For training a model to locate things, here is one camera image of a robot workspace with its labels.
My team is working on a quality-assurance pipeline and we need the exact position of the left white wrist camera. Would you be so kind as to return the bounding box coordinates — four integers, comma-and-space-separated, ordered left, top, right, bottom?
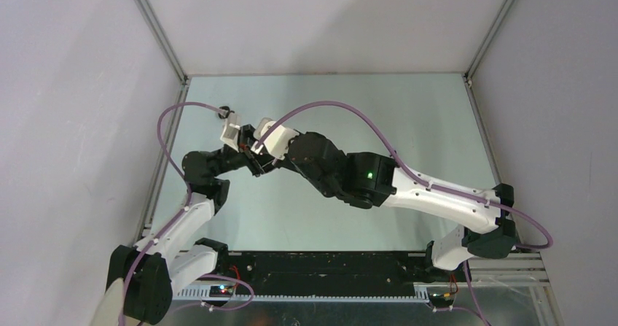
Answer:
220, 112, 241, 152

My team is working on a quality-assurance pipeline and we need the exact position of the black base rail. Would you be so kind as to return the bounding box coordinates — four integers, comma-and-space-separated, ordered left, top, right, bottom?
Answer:
214, 251, 466, 298

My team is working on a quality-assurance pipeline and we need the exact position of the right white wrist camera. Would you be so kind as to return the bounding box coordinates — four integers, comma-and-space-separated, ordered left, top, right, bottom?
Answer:
251, 117, 300, 160

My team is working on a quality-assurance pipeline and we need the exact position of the left aluminium frame post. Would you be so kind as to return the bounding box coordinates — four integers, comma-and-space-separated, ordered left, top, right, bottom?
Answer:
134, 0, 188, 84

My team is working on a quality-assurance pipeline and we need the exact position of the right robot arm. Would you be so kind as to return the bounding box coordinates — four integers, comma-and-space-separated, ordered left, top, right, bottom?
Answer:
255, 132, 517, 281

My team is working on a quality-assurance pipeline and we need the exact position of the aluminium frame post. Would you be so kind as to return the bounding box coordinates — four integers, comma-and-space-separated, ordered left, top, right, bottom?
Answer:
134, 0, 188, 84
464, 0, 517, 87

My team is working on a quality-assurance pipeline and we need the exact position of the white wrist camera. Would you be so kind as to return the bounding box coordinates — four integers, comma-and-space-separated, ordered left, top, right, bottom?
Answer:
220, 112, 241, 152
251, 117, 300, 160

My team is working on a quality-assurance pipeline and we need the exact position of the black earbud charging case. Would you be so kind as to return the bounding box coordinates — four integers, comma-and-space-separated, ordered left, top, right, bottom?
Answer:
218, 106, 232, 120

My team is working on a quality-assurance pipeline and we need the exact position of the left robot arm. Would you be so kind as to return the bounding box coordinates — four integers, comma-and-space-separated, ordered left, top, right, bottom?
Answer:
107, 120, 273, 325

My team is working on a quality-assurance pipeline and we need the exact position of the right aluminium frame post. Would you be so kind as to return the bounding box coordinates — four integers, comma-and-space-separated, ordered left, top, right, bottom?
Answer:
464, 0, 517, 87

